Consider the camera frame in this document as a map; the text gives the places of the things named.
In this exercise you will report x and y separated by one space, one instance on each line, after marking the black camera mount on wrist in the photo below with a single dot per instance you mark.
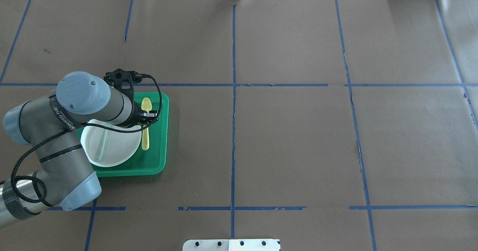
124 81

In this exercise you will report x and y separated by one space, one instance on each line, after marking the yellow plastic spoon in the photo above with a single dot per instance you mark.
146 106

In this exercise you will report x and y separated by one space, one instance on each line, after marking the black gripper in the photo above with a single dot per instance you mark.
138 118

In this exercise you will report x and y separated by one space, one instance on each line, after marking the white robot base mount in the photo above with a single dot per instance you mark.
232 245

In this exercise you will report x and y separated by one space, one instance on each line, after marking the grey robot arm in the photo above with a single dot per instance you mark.
56 170

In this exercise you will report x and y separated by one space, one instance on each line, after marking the green plastic tray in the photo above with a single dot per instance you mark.
144 163

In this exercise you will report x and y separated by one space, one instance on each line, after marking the white round plate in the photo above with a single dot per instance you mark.
119 146

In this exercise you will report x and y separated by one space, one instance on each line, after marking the translucent grey plastic fork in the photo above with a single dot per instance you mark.
99 149

